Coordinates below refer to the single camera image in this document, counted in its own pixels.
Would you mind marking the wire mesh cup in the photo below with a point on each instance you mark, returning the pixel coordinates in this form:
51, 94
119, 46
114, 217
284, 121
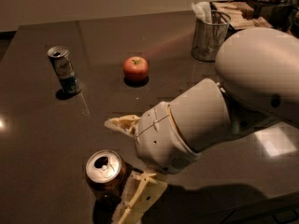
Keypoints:
209, 36

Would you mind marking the orange soda can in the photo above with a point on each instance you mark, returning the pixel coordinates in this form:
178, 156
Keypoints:
106, 172

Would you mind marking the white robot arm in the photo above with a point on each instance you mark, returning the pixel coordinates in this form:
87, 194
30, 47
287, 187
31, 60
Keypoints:
257, 86

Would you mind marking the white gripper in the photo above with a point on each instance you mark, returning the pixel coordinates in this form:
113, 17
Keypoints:
157, 137

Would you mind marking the green slim can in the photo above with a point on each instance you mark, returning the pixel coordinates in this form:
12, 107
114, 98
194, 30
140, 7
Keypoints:
64, 70

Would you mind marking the red apple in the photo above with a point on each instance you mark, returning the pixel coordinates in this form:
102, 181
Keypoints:
135, 69

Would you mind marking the wooden condiment box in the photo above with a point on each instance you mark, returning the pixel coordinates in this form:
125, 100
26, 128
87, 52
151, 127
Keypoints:
241, 14

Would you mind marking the white napkins in cup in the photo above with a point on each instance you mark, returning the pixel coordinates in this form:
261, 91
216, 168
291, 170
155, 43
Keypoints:
202, 11

